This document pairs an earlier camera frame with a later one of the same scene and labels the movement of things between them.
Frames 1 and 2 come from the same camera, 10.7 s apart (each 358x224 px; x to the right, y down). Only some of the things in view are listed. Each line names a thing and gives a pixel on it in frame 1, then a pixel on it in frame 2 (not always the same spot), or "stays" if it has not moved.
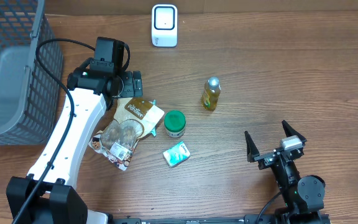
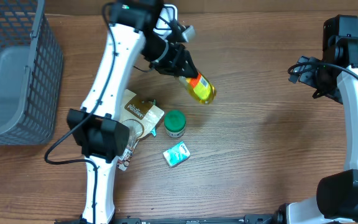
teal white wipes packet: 154,131 stays
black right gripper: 266,159 to 305,76
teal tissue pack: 176,154 stays
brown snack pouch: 134,118 stays
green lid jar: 174,123 stays
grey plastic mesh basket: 20,99 stays
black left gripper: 132,84 to 173,65
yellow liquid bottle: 211,93 to 201,87
